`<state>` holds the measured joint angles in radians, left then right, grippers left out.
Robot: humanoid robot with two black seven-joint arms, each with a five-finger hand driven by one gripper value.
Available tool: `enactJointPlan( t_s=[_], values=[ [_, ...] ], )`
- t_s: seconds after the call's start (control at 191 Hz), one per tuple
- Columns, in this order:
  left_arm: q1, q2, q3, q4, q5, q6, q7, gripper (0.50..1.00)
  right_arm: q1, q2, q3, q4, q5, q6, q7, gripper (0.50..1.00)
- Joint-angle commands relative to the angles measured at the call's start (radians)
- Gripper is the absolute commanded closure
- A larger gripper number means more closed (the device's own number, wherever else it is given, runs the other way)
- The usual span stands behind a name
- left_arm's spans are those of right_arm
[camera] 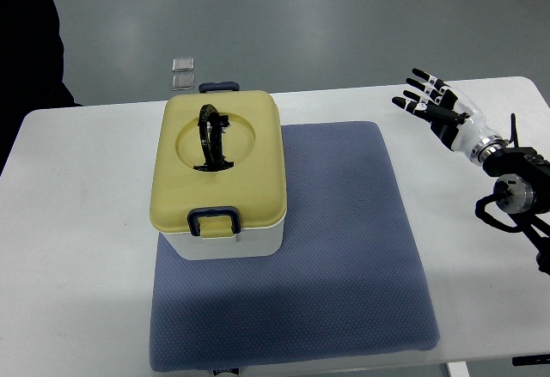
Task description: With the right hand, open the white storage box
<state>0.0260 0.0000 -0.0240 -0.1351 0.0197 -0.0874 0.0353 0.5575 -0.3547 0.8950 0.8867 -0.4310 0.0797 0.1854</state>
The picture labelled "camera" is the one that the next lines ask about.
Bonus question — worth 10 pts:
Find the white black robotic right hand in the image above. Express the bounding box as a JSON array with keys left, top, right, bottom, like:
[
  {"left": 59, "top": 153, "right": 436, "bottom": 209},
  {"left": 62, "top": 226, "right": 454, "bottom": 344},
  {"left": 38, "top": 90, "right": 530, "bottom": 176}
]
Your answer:
[{"left": 392, "top": 68, "right": 505, "bottom": 166}]

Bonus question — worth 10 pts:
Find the yellow box lid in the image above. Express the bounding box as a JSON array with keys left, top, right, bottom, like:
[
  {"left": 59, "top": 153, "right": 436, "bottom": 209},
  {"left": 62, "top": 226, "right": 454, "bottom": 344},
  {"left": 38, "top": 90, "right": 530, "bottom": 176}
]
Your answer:
[{"left": 150, "top": 90, "right": 287, "bottom": 236}]

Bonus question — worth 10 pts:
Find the white storage box base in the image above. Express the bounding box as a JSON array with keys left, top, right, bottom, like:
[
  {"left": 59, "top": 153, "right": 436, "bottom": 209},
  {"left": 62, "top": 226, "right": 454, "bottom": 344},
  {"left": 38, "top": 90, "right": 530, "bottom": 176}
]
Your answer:
[{"left": 161, "top": 216, "right": 284, "bottom": 260}]

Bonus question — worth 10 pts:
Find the blue textured cushion mat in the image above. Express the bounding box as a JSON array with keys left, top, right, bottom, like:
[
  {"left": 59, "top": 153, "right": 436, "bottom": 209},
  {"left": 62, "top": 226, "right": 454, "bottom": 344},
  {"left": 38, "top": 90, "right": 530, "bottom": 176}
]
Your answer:
[{"left": 150, "top": 121, "right": 439, "bottom": 372}]

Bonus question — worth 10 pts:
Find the black table control panel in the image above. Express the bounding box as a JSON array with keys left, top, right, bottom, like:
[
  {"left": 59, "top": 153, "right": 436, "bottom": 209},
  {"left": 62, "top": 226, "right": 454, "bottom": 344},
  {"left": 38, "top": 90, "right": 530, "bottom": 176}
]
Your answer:
[{"left": 511, "top": 354, "right": 550, "bottom": 367}]

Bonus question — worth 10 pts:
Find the upper silver floor plate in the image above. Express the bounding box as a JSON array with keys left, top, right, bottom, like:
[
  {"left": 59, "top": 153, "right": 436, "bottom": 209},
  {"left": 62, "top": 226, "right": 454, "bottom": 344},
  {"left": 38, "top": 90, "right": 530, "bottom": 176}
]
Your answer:
[{"left": 172, "top": 57, "right": 194, "bottom": 72}]

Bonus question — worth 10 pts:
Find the dark figure at left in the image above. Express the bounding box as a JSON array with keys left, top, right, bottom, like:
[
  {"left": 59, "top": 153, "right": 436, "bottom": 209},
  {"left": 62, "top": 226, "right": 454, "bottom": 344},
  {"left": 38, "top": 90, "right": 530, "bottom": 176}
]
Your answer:
[{"left": 1, "top": 0, "right": 78, "bottom": 166}]

